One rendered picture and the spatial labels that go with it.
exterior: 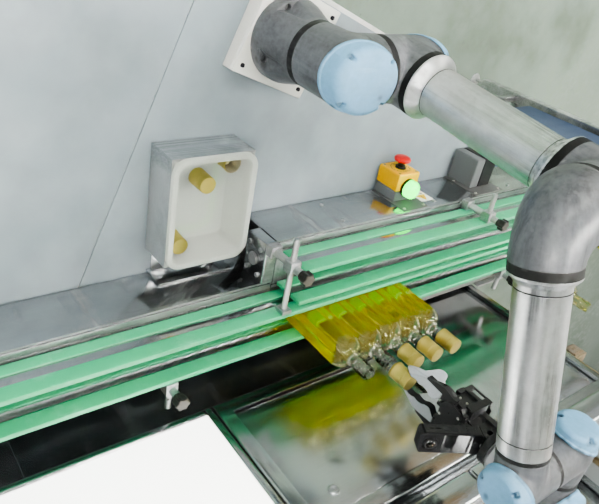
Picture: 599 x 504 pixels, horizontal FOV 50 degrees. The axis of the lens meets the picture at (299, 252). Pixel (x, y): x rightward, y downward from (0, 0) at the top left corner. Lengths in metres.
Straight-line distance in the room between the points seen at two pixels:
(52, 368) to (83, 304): 0.15
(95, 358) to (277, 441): 0.37
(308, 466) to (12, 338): 0.56
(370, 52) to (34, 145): 0.54
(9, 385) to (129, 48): 0.56
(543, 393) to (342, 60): 0.56
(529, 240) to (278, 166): 0.66
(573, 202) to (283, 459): 0.69
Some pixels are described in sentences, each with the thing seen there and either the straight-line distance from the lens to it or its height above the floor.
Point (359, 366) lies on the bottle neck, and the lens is 1.24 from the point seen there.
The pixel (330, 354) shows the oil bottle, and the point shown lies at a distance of 1.27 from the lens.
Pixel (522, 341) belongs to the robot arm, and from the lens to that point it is 0.89.
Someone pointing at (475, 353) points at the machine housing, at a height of 1.09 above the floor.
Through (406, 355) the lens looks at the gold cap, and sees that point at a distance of 1.31.
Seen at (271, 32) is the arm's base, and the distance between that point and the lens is 1.13.
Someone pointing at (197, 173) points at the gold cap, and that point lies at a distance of 1.20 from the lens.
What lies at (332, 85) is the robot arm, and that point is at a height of 0.99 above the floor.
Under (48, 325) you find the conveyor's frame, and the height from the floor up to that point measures 0.84.
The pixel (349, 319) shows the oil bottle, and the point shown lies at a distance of 1.32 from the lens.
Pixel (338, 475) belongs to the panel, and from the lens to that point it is 1.23.
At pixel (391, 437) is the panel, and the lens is 1.32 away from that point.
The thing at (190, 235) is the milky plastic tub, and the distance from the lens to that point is 1.29.
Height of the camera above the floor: 1.72
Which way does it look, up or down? 39 degrees down
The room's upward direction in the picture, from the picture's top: 130 degrees clockwise
